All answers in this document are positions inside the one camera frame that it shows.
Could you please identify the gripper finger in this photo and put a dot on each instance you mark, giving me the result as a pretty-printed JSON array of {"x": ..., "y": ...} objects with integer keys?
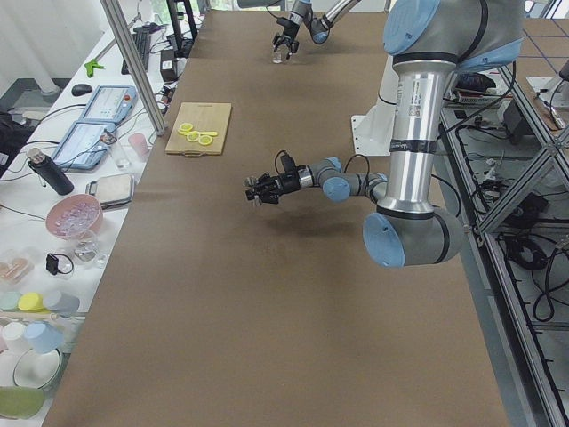
[
  {"x": 269, "y": 197},
  {"x": 293, "y": 46},
  {"x": 265, "y": 181},
  {"x": 277, "y": 42}
]

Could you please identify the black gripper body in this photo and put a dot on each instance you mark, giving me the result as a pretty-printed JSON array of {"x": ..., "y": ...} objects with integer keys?
[
  {"x": 292, "y": 31},
  {"x": 286, "y": 182}
]

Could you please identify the clear glass beaker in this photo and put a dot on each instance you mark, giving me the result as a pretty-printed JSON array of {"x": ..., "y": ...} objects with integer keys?
[{"x": 278, "y": 58}]

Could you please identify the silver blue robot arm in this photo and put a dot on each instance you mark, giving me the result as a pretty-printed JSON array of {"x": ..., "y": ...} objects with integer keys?
[
  {"x": 429, "y": 42},
  {"x": 285, "y": 43}
]

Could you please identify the pink plastic cup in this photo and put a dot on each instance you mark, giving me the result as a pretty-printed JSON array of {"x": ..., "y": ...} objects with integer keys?
[{"x": 139, "y": 144}]

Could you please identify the grey plastic cup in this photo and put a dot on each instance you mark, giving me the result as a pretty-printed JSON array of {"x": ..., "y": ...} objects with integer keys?
[{"x": 61, "y": 303}]

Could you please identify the yellow plastic cup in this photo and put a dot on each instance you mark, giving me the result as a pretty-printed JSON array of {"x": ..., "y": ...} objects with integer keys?
[{"x": 31, "y": 302}]

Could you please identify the light blue plastic cup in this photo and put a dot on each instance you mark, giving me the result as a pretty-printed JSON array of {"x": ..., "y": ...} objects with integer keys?
[{"x": 43, "y": 337}]

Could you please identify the bamboo cutting board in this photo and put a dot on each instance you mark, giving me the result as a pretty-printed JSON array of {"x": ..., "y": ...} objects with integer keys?
[{"x": 204, "y": 116}]

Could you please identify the middle lemon slice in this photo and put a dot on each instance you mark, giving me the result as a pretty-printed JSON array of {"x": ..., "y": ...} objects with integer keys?
[{"x": 193, "y": 136}]

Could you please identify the far lemon slice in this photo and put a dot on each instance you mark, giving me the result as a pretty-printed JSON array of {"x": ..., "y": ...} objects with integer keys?
[{"x": 185, "y": 128}]

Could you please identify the black keyboard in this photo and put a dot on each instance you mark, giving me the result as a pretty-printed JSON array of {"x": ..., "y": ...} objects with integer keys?
[{"x": 141, "y": 39}]

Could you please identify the clear drinking glass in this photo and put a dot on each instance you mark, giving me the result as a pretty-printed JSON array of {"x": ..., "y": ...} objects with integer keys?
[{"x": 119, "y": 156}]

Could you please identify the silver kitchen scale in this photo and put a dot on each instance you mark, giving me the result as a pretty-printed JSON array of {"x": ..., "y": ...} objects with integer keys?
[{"x": 112, "y": 191}]

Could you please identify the upper blue teach pendant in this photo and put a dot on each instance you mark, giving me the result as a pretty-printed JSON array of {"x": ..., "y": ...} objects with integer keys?
[{"x": 110, "y": 103}]

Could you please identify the blue teach pendant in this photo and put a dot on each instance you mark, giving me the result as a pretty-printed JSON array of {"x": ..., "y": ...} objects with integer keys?
[
  {"x": 110, "y": 103},
  {"x": 83, "y": 148}
]

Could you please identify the lower blue teach pendant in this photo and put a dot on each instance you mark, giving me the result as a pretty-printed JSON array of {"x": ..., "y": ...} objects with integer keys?
[{"x": 83, "y": 148}]

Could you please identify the pink bowl with ice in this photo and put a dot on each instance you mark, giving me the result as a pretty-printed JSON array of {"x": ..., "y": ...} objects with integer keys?
[{"x": 73, "y": 216}]

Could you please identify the black computer mouse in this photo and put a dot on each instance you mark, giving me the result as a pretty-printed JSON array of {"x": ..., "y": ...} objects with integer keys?
[{"x": 81, "y": 89}]

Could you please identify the black water bottle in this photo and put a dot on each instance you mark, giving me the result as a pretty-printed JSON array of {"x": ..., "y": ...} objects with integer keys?
[{"x": 45, "y": 167}]

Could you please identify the green bowl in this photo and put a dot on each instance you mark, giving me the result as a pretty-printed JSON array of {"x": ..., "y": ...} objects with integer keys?
[{"x": 21, "y": 402}]

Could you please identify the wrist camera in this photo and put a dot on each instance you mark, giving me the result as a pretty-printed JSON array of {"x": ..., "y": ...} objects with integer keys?
[{"x": 288, "y": 163}]

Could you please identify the lemon slice near handle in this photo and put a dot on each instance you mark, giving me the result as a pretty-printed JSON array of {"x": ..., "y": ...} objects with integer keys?
[{"x": 205, "y": 140}]

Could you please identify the aluminium frame post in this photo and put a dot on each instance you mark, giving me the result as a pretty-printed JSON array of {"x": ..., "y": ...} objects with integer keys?
[{"x": 123, "y": 37}]

